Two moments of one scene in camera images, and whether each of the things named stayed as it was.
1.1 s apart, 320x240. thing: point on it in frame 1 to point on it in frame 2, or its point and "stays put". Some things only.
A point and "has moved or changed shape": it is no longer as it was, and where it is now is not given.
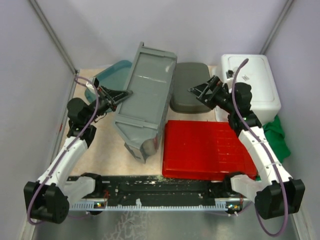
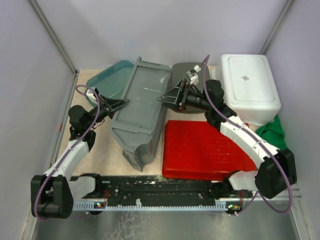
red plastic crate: (204, 150) stays put
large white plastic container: (256, 72) stays put
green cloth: (274, 133) stays put
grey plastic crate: (141, 117) has moved or changed shape
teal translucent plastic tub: (116, 77) stays put
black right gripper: (200, 91) to (178, 95)
